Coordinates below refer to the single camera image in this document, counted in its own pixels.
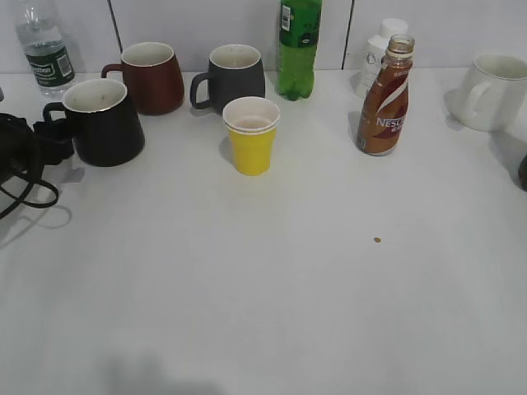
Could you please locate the white plastic bottle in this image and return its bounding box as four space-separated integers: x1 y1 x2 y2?
356 18 408 98

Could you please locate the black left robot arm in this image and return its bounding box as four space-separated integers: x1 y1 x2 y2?
1 113 74 184

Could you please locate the yellow paper cup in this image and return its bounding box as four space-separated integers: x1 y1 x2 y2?
222 96 281 176

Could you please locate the clear water bottle green label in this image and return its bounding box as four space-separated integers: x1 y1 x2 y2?
11 1 76 98

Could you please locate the grey ceramic mug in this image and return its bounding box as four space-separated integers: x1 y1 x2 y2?
189 44 266 114

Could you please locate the green soda bottle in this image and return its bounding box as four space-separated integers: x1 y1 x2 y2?
277 1 322 100

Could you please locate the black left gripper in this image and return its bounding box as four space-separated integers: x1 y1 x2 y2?
33 118 74 165

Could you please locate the black ceramic mug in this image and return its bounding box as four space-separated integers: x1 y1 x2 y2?
42 78 145 167

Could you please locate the brown coffee drink bottle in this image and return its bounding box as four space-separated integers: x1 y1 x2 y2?
357 34 415 156

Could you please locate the dark red ceramic mug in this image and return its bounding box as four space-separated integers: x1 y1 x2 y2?
100 42 184 115

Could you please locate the white ceramic mug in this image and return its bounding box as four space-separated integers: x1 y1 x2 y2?
445 53 526 132

